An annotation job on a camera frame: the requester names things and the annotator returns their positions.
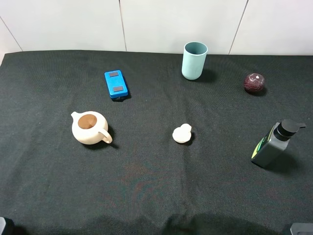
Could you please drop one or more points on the small white duck figurine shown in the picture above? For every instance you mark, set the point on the small white duck figurine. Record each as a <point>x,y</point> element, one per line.
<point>182,134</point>

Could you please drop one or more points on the grey pump soap bottle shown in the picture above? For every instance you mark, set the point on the grey pump soap bottle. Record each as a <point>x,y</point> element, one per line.
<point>275,142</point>

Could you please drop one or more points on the blue rectangular box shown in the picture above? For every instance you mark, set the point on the blue rectangular box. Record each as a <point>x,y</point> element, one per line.
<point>116,84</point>

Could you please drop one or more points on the light blue plastic cup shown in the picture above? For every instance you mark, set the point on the light blue plastic cup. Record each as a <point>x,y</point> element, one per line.
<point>194,56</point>

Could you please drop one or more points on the black table cloth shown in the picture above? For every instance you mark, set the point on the black table cloth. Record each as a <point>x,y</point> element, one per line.
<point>143,182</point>

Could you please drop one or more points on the dark red marbled ball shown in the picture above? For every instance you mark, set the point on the dark red marbled ball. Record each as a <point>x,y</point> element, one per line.
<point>254,82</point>

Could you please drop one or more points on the grey device bottom right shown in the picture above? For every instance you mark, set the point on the grey device bottom right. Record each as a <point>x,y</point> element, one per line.
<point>301,229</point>

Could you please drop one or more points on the cream teapot with brown lid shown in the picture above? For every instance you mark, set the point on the cream teapot with brown lid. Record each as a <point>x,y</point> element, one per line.
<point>90,128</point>

